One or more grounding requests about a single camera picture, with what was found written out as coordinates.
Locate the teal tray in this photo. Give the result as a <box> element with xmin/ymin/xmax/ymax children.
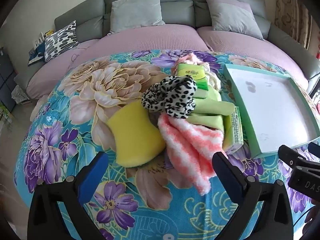
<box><xmin>223</xmin><ymin>64</ymin><xmax>320</xmax><ymax>159</ymax></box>

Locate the dark blue cabinet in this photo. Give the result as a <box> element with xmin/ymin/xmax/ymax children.
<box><xmin>0</xmin><ymin>47</ymin><xmax>17</xmax><ymax>120</ymax></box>

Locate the beige patterned curtain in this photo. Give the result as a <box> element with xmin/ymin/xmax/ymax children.
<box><xmin>274</xmin><ymin>0</ymin><xmax>313</xmax><ymax>50</ymax></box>

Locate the pink satin lace cloth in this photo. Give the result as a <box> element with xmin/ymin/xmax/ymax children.
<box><xmin>174</xmin><ymin>52</ymin><xmax>208</xmax><ymax>67</ymax></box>

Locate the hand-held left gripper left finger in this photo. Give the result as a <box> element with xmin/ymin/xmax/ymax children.
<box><xmin>27</xmin><ymin>151</ymin><xmax>109</xmax><ymax>240</ymax></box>

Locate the patterned green tissue pack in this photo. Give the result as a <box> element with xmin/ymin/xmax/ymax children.
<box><xmin>222</xmin><ymin>106</ymin><xmax>244</xmax><ymax>153</ymax></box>

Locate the thin cord loop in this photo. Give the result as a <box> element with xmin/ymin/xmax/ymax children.
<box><xmin>67</xmin><ymin>52</ymin><xmax>81</xmax><ymax>68</ymax></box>

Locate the pink white striped fluffy towel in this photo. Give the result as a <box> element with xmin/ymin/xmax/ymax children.
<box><xmin>157</xmin><ymin>112</ymin><xmax>229</xmax><ymax>195</ymax></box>

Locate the light green cloth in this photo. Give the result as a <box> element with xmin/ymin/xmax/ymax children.
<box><xmin>187</xmin><ymin>85</ymin><xmax>235</xmax><ymax>133</ymax></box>

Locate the yellow sponge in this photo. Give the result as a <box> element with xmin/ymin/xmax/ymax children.
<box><xmin>107</xmin><ymin>99</ymin><xmax>167</xmax><ymax>167</ymax></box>

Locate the leopard print cloth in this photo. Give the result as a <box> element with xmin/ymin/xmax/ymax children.
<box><xmin>141</xmin><ymin>76</ymin><xmax>198</xmax><ymax>119</ymax></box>

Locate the grey and mauve cushion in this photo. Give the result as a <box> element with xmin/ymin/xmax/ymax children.
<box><xmin>203</xmin><ymin>0</ymin><xmax>265</xmax><ymax>41</ymax></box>

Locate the black white patterned cushion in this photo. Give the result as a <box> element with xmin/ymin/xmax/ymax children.
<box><xmin>44</xmin><ymin>20</ymin><xmax>80</xmax><ymax>63</ymax></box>

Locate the grey sofa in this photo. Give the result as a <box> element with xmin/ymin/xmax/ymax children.
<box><xmin>14</xmin><ymin>0</ymin><xmax>320</xmax><ymax>100</ymax></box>

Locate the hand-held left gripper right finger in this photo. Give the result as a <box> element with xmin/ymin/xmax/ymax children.
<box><xmin>212</xmin><ymin>151</ymin><xmax>294</xmax><ymax>240</ymax></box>

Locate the dark blue cushion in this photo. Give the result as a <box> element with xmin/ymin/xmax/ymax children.
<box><xmin>28</xmin><ymin>42</ymin><xmax>47</xmax><ymax>67</ymax></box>

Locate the plain grey cushion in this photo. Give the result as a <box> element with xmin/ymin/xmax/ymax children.
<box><xmin>108</xmin><ymin>0</ymin><xmax>166</xmax><ymax>35</ymax></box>

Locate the floral blanket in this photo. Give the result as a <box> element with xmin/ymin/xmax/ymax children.
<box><xmin>14</xmin><ymin>50</ymin><xmax>320</xmax><ymax>240</ymax></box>

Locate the mauve sofa seat cover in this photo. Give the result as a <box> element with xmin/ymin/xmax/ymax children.
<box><xmin>26</xmin><ymin>21</ymin><xmax>210</xmax><ymax>100</ymax></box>
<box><xmin>196</xmin><ymin>26</ymin><xmax>310</xmax><ymax>87</ymax></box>

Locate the cream knit cloth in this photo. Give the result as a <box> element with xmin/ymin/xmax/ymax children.
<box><xmin>206</xmin><ymin>65</ymin><xmax>221</xmax><ymax>91</ymax></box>

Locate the row of small books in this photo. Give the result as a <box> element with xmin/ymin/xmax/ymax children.
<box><xmin>32</xmin><ymin>29</ymin><xmax>55</xmax><ymax>53</ymax></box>

